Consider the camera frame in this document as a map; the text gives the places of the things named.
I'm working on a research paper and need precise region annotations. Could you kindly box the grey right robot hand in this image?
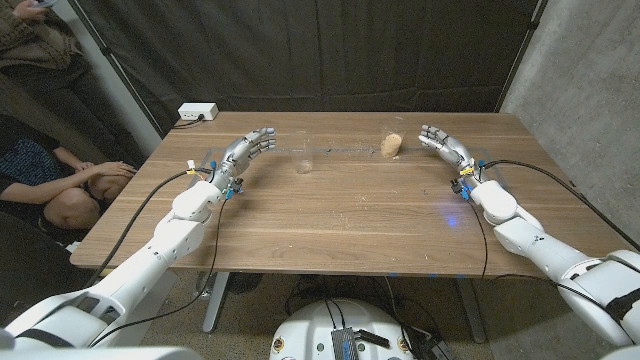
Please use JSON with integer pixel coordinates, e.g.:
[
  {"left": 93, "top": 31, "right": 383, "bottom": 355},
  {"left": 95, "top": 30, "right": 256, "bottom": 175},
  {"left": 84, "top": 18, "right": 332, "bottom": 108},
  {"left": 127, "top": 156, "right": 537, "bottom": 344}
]
[{"left": 418, "top": 124, "right": 484, "bottom": 187}]

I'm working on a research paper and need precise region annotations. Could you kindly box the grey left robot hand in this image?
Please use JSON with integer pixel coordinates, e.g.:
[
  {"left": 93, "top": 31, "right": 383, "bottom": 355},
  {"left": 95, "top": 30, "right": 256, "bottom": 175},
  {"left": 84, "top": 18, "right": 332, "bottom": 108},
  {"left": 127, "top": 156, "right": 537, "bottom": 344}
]
[{"left": 212, "top": 126, "right": 278, "bottom": 194}]

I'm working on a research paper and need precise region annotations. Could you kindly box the white power strip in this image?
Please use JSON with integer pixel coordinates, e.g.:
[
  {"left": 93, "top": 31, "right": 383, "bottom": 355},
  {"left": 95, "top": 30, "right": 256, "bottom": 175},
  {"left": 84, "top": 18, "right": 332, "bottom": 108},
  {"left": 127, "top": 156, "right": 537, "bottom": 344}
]
[{"left": 177, "top": 102, "right": 220, "bottom": 122}]

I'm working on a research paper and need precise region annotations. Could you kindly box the black backdrop stand pole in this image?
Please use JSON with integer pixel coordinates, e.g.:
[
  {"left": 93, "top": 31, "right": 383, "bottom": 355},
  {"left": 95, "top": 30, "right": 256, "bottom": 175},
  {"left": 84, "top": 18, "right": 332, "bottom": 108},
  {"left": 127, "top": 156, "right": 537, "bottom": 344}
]
[{"left": 494, "top": 0, "right": 549, "bottom": 114}]

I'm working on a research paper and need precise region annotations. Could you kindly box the black round floor object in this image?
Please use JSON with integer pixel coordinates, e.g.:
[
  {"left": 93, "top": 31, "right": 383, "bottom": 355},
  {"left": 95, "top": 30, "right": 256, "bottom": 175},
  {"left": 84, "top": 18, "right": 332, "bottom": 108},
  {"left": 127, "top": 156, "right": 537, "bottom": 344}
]
[{"left": 227, "top": 272, "right": 264, "bottom": 295}]

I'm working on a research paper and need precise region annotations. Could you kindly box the clear plastic bottle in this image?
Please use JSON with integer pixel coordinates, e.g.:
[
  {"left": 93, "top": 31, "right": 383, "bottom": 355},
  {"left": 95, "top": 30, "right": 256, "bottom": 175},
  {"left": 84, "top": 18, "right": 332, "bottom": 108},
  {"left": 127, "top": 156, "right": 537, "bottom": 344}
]
[{"left": 193, "top": 271, "right": 219, "bottom": 301}]

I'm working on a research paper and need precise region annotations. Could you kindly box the black backdrop curtain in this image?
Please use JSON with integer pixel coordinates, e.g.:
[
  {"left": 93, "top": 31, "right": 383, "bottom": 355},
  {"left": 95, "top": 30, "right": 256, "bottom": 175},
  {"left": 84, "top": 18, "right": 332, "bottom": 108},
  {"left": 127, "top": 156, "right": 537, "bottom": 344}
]
[{"left": 74, "top": 0, "right": 544, "bottom": 136}]

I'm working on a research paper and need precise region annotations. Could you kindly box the grey table leg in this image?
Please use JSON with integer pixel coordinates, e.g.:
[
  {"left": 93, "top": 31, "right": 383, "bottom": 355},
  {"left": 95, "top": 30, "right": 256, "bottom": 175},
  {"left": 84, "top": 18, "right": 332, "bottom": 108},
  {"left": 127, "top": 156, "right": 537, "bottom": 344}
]
[
  {"left": 202, "top": 272, "right": 231, "bottom": 334},
  {"left": 455, "top": 277, "right": 487, "bottom": 344}
]

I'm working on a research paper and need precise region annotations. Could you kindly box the white robot torso base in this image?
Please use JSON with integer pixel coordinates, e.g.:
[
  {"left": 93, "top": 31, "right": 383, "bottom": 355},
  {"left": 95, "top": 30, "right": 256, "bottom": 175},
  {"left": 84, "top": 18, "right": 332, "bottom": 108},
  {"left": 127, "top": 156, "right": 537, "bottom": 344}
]
[{"left": 268, "top": 298, "right": 416, "bottom": 360}]

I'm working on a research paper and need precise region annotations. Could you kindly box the seated person in blue top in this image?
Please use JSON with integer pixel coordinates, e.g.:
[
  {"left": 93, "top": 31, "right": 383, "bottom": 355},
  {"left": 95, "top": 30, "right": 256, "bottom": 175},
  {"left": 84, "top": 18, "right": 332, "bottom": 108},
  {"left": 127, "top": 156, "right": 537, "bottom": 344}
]
[{"left": 0, "top": 113, "right": 139, "bottom": 231}]

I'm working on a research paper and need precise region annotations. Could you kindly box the grey box on torso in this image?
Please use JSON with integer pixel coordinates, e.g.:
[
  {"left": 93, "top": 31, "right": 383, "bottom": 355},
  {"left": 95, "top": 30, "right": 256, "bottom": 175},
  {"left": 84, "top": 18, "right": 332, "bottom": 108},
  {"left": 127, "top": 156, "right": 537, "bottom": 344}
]
[{"left": 330, "top": 327, "right": 360, "bottom": 360}]

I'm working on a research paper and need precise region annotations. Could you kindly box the person in brown sweater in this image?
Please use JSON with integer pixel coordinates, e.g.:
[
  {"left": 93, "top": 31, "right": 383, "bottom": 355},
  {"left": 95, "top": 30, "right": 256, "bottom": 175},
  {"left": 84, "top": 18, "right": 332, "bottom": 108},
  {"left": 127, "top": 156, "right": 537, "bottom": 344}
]
[{"left": 0, "top": 0, "right": 146, "bottom": 166}]

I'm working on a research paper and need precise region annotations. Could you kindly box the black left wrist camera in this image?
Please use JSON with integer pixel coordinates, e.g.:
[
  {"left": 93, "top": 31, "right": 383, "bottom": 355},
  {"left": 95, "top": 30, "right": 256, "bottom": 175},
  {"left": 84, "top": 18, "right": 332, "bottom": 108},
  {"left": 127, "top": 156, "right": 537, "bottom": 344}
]
[{"left": 224, "top": 177, "right": 245, "bottom": 200}]

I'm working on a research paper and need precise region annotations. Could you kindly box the black power strip cable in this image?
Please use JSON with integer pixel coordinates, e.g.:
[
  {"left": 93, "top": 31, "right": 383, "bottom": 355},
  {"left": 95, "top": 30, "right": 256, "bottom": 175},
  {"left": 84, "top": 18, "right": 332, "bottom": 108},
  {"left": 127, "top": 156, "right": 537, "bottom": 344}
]
[{"left": 172, "top": 114, "right": 205, "bottom": 130}]

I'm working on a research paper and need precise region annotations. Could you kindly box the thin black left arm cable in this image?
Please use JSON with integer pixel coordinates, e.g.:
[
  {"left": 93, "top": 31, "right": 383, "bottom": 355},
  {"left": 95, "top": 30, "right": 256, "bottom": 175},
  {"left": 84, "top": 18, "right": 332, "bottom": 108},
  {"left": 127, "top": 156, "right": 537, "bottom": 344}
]
[{"left": 88, "top": 195, "right": 229, "bottom": 349}]

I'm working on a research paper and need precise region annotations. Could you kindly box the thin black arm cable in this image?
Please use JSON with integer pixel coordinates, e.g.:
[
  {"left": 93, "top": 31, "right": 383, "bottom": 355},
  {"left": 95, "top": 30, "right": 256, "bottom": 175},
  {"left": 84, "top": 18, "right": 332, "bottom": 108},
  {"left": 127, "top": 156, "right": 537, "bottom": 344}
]
[
  {"left": 467, "top": 198, "right": 616, "bottom": 316},
  {"left": 88, "top": 195, "right": 229, "bottom": 349}
]

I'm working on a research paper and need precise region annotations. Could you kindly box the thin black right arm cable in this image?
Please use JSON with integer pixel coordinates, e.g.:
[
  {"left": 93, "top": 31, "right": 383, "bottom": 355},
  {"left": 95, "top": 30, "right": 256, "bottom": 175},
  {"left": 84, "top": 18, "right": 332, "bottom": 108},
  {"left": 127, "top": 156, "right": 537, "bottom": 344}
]
[{"left": 467, "top": 198, "right": 616, "bottom": 316}]

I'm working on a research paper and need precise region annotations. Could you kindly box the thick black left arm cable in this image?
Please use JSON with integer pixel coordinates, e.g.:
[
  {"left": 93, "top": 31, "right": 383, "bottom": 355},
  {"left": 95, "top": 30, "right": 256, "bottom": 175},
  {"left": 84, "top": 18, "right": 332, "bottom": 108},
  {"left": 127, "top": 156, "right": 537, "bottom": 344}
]
[{"left": 82, "top": 168, "right": 215, "bottom": 290}]

